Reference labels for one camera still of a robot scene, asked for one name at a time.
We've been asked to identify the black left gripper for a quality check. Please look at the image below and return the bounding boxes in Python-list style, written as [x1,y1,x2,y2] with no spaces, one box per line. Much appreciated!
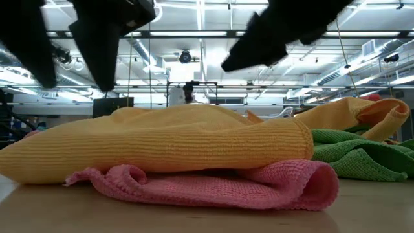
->
[0,0,157,93]

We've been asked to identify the orange microfiber towel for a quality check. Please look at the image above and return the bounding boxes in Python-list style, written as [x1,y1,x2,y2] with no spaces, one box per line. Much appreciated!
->
[292,96,411,143]
[0,103,314,184]

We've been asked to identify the green microfiber towel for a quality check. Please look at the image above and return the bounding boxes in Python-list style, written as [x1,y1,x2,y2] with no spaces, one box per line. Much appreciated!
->
[310,128,414,183]

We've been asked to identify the black monitor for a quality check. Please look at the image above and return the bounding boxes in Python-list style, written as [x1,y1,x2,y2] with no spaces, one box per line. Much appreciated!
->
[93,96,135,118]

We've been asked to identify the white ceiling vent unit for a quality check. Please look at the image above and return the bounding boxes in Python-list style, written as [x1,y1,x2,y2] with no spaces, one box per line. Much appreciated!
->
[361,38,383,58]

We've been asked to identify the person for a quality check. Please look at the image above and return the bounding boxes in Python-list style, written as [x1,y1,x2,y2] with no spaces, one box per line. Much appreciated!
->
[182,83,200,105]

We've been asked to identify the red object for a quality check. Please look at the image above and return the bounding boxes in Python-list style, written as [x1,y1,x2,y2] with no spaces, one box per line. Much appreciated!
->
[360,93,383,102]

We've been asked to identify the black overhead frame beam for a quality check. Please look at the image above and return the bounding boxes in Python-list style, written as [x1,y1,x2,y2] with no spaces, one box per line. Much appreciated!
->
[47,30,414,39]

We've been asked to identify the thin hanging cable with knob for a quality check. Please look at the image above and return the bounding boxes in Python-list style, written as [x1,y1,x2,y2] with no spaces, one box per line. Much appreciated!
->
[335,19,360,97]

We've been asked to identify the silver ceiling air duct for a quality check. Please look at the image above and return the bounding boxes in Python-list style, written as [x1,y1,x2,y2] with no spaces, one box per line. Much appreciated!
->
[127,38,171,77]

